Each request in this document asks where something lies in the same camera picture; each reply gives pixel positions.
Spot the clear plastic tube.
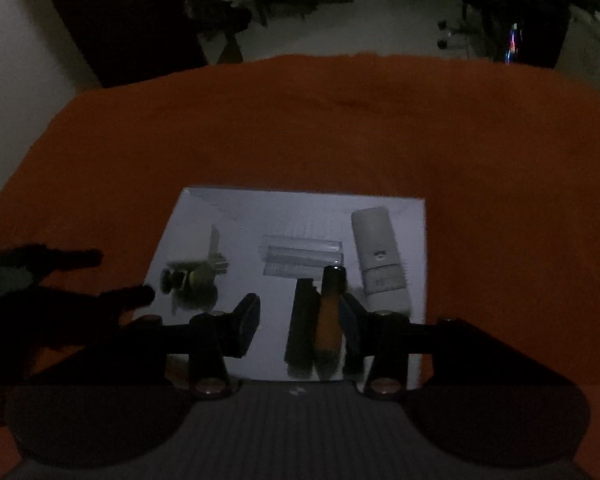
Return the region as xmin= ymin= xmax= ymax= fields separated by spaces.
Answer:
xmin=259 ymin=235 xmax=344 ymax=281

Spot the black rectangular stick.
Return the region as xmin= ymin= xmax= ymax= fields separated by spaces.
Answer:
xmin=285 ymin=278 xmax=321 ymax=372

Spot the white remote control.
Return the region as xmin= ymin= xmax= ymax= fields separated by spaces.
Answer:
xmin=351 ymin=207 xmax=412 ymax=315

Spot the black and amber lighter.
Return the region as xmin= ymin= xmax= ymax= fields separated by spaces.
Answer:
xmin=315 ymin=266 xmax=347 ymax=362

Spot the red blanket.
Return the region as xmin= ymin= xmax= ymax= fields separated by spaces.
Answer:
xmin=0 ymin=54 xmax=600 ymax=479

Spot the key bunch with fob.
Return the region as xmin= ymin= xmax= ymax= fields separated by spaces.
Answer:
xmin=160 ymin=221 xmax=228 ymax=313

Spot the glowing rgb device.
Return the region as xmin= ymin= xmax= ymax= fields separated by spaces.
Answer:
xmin=504 ymin=23 xmax=521 ymax=64

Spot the white box lid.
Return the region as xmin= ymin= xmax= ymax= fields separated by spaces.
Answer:
xmin=140 ymin=188 xmax=427 ymax=382

